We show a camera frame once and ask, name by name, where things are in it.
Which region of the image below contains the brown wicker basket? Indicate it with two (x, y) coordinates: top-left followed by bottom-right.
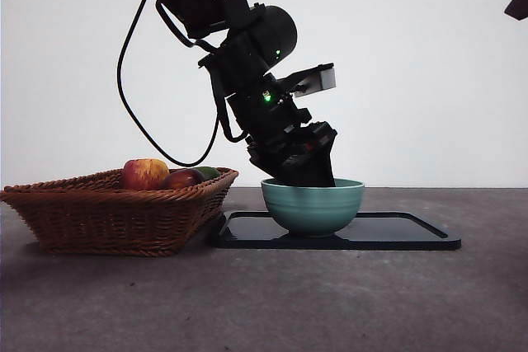
(0, 167), (240, 257)

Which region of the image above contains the teal ribbed bowl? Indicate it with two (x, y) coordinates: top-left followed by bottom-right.
(260, 177), (366, 239)

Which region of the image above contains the red yellow apple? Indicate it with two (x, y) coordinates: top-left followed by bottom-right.
(120, 157), (171, 191)

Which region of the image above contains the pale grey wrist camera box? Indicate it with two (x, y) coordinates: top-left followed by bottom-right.
(293, 62), (337, 97)

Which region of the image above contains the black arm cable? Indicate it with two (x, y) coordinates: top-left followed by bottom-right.
(116, 0), (222, 167)

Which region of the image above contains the dark red plum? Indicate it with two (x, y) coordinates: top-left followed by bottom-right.
(160, 168), (206, 190)

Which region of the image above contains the green avocado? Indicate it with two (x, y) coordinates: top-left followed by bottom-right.
(193, 166), (223, 181)

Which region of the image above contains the black rectangular tray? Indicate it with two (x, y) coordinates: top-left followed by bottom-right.
(214, 210), (462, 251)

